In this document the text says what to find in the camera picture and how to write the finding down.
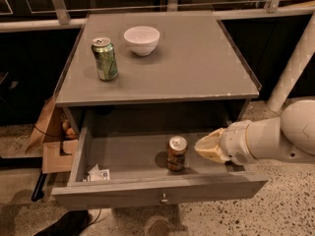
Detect black bar on floor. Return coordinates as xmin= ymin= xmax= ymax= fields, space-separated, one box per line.
xmin=31 ymin=172 xmax=47 ymax=202

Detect black shoe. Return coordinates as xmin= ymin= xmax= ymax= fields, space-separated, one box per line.
xmin=33 ymin=210 xmax=89 ymax=236

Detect black cable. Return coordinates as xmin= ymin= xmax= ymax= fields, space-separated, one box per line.
xmin=82 ymin=207 xmax=103 ymax=229

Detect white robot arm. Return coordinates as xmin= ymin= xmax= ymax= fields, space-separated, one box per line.
xmin=194 ymin=17 xmax=315 ymax=165

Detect white paper packets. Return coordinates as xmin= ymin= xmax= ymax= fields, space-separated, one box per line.
xmin=84 ymin=164 xmax=110 ymax=182

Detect brown cardboard box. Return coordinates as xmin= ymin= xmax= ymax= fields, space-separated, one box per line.
xmin=26 ymin=95 xmax=79 ymax=173

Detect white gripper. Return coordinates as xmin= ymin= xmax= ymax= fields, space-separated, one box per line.
xmin=194 ymin=120 xmax=255 ymax=165

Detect orange soda can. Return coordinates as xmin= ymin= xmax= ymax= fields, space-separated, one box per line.
xmin=167 ymin=136 xmax=188 ymax=171

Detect grey open top drawer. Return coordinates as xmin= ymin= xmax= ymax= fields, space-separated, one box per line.
xmin=52 ymin=112 xmax=268 ymax=210

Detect grey cabinet counter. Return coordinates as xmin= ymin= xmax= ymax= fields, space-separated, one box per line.
xmin=56 ymin=11 xmax=260 ymax=128

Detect green soda can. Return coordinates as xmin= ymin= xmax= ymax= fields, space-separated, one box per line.
xmin=92 ymin=36 xmax=118 ymax=81

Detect metal drawer knob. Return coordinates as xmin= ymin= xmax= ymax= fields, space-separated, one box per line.
xmin=159 ymin=193 xmax=169 ymax=205

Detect metal window railing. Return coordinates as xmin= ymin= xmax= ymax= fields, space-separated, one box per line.
xmin=0 ymin=0 xmax=315 ymax=33

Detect white ceramic bowl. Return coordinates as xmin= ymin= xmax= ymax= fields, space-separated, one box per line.
xmin=124 ymin=26 xmax=160 ymax=56

